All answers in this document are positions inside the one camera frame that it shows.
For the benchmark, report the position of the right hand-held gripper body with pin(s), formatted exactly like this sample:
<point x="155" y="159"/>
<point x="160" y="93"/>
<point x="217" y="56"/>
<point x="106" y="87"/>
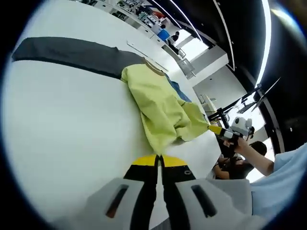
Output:
<point x="241" y="128"/>

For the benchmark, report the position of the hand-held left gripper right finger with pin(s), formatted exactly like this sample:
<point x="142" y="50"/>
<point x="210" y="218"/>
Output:
<point x="192" y="206"/>

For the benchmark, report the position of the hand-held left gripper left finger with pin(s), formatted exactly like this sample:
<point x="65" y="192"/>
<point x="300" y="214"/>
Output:
<point x="120" y="203"/>

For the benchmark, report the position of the yellow blue grey garment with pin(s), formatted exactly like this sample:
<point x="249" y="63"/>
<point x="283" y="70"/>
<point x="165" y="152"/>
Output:
<point x="156" y="103"/>

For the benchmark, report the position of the person's right hand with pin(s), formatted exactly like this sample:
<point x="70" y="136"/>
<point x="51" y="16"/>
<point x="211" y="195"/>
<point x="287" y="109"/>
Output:
<point x="243" y="145"/>

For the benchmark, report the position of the black tripod stand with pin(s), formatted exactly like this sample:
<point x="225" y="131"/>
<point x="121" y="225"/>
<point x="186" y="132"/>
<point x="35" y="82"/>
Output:
<point x="244" y="100"/>

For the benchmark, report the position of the grey office chair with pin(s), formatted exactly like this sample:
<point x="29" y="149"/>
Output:
<point x="187" y="63"/>

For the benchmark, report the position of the long ceiling light strip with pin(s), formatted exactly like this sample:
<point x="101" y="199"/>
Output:
<point x="263" y="43"/>

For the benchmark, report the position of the white flat table strip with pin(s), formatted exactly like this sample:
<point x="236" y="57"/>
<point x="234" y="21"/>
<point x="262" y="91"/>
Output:
<point x="144" y="54"/>

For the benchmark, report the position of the blue storage box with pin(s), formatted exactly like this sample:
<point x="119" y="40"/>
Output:
<point x="163" y="34"/>

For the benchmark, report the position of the white office desk row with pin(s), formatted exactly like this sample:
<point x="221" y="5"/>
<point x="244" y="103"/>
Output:
<point x="134" y="16"/>

